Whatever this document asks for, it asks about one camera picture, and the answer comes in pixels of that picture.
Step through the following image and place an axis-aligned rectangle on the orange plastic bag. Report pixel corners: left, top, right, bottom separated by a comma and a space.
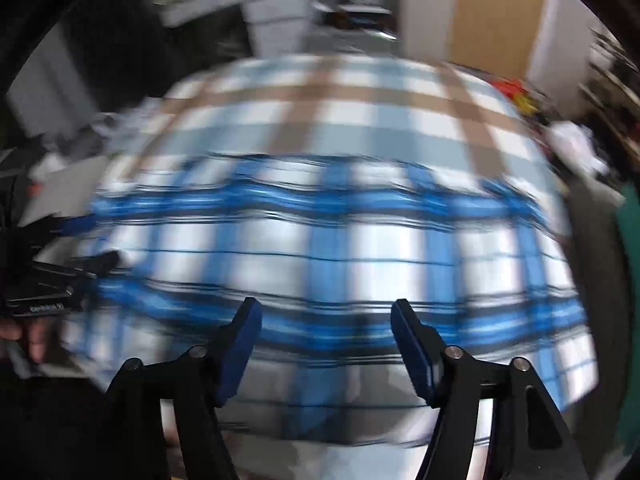
492, 77, 532, 103

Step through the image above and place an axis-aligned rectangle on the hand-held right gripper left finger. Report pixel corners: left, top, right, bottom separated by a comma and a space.
105, 297, 264, 480

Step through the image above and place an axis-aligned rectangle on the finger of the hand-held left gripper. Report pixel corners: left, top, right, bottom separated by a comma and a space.
29, 214, 99, 242
74, 249, 122, 279

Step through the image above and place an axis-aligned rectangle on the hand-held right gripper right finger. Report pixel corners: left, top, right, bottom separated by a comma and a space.
390, 298, 590, 480

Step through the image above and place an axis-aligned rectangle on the blue plaid shirt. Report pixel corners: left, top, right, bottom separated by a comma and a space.
64, 154, 602, 449

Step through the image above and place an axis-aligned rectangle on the wooden door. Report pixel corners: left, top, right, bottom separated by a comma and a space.
452, 0, 549, 82

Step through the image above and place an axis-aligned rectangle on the white desk with drawers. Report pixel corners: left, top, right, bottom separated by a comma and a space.
159, 0, 314, 57

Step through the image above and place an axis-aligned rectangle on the black box with red stripe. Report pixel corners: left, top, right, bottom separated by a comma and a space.
319, 2, 394, 32

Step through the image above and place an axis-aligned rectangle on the person's left hand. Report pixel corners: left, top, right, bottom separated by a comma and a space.
0, 317, 52, 362

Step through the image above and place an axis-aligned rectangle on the wooden shoe rack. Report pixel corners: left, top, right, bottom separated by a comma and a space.
579, 24, 640, 127

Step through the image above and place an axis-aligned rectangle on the checked tablecloth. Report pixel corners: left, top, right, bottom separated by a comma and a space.
95, 54, 573, 241

